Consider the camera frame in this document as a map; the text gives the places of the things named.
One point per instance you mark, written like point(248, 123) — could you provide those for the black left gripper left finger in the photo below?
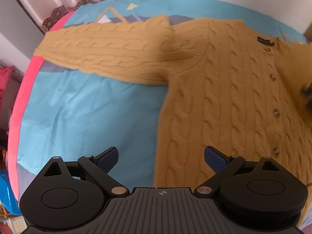
point(86, 177)

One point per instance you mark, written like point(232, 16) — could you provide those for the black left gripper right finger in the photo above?
point(236, 177)

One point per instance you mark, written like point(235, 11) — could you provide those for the mustard cable-knit cardigan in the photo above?
point(230, 87)

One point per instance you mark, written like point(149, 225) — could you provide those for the blue grey printed bedsheet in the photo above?
point(102, 112)

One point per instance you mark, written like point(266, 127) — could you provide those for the pink mattress edge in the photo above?
point(65, 81)

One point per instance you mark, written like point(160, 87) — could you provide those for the magenta hanging garment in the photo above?
point(5, 75)

